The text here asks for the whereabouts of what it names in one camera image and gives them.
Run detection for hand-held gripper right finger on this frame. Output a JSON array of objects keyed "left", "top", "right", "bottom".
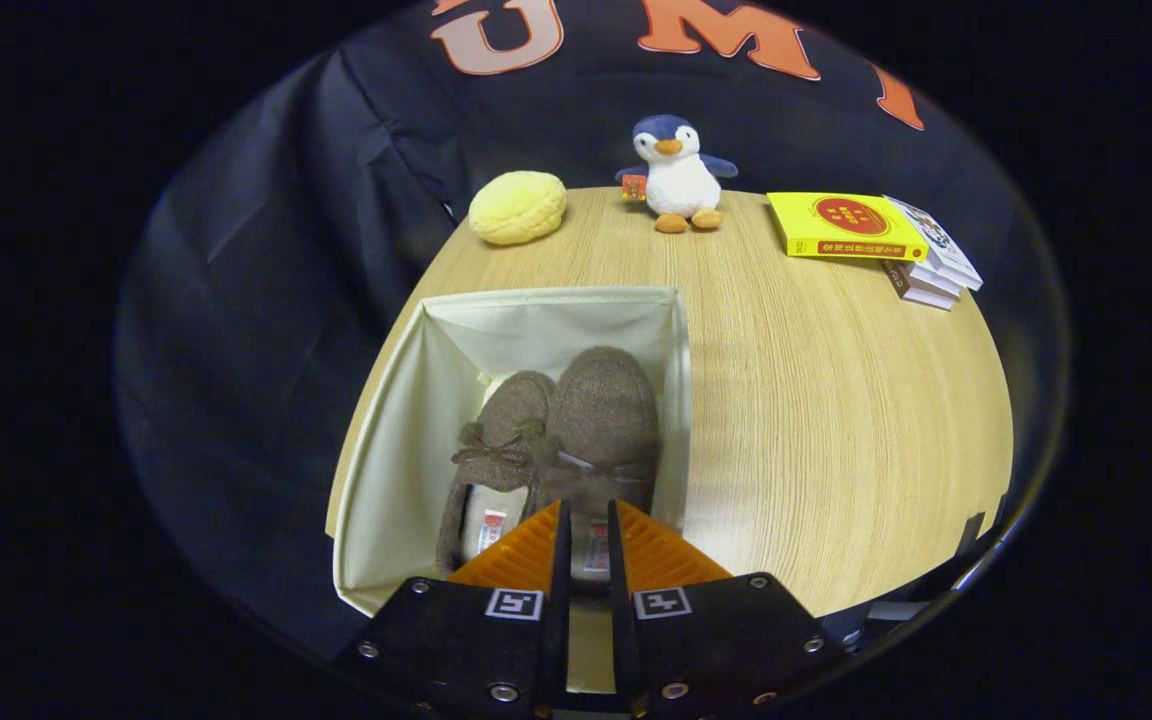
[{"left": 608, "top": 500, "right": 847, "bottom": 720}]

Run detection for brown shoe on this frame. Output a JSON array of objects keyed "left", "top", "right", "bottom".
[
  {"left": 526, "top": 346, "right": 661, "bottom": 591},
  {"left": 436, "top": 371, "right": 559, "bottom": 579}
]

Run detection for plush penguin toy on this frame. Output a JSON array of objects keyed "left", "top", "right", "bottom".
[{"left": 616, "top": 114, "right": 740, "bottom": 235}]

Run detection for white illustrated book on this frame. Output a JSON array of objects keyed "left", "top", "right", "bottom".
[{"left": 884, "top": 196, "right": 984, "bottom": 292}]

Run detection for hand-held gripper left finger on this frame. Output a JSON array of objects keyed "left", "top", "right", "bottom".
[{"left": 331, "top": 500, "right": 574, "bottom": 720}]

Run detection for yellow bun plush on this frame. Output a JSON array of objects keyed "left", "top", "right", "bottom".
[{"left": 468, "top": 171, "right": 568, "bottom": 247}]

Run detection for cream fabric storage box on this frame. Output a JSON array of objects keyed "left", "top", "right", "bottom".
[{"left": 326, "top": 286, "right": 693, "bottom": 696}]

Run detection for brown spine book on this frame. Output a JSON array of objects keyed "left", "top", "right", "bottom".
[{"left": 881, "top": 258, "right": 962, "bottom": 312}]

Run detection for yellow book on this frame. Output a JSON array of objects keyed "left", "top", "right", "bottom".
[{"left": 767, "top": 192, "right": 929, "bottom": 262}]

